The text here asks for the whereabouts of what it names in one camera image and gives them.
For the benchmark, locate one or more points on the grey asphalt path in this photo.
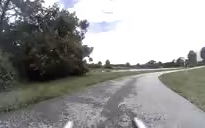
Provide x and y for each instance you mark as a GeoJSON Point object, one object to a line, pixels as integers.
{"type": "Point", "coordinates": [123, 100]}

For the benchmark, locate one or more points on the distant row of trees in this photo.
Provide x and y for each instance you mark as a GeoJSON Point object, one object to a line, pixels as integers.
{"type": "Point", "coordinates": [150, 63]}

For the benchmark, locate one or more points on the grass verge with trees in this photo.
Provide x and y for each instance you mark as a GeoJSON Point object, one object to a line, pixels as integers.
{"type": "Point", "coordinates": [50, 88]}

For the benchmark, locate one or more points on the robot's own part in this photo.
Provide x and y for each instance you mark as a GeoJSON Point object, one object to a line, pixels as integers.
{"type": "Point", "coordinates": [68, 124]}
{"type": "Point", "coordinates": [139, 123]}

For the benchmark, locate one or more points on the wood of dark trees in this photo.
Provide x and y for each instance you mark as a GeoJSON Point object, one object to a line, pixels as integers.
{"type": "Point", "coordinates": [33, 46]}

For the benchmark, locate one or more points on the grass slope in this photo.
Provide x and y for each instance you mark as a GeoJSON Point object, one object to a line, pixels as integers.
{"type": "Point", "coordinates": [193, 85]}

